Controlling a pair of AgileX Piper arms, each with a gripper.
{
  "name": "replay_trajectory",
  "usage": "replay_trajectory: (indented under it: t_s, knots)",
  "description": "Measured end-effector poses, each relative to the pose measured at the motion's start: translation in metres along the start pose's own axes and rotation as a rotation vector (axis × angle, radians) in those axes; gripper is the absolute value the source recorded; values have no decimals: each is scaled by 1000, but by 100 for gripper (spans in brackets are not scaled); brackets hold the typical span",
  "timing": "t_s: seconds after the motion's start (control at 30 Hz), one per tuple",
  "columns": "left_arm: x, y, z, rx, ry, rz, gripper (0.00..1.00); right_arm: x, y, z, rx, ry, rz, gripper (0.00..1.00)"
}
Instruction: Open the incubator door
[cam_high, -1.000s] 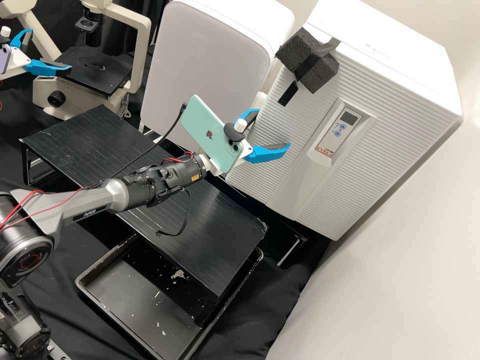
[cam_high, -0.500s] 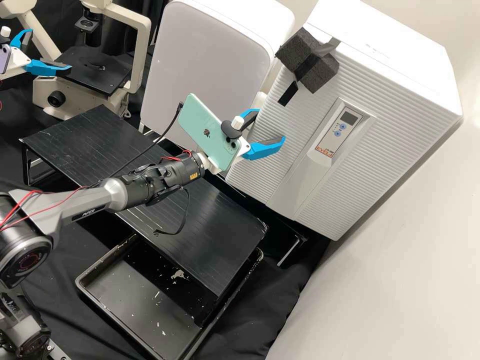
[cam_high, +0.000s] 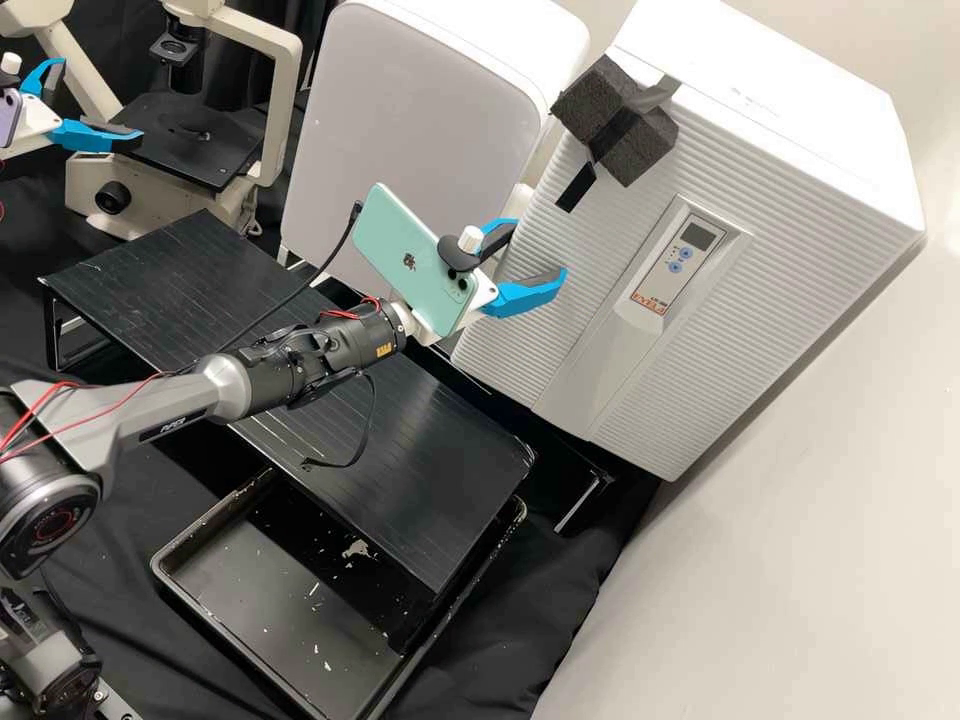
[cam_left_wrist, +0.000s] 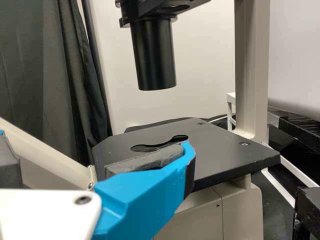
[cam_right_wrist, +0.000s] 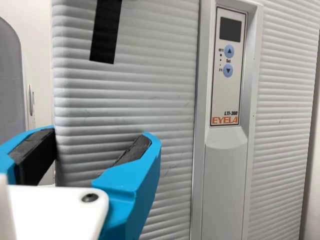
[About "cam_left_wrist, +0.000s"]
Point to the cream microscope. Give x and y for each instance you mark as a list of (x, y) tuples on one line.
[(225, 155)]

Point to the white box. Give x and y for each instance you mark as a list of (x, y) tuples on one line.
[(205, 50)]

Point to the black platform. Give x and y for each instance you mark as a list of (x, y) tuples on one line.
[(305, 127)]

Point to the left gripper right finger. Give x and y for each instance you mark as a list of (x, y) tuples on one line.
[(140, 197)]

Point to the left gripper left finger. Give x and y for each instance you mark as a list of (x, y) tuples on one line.
[(8, 170)]

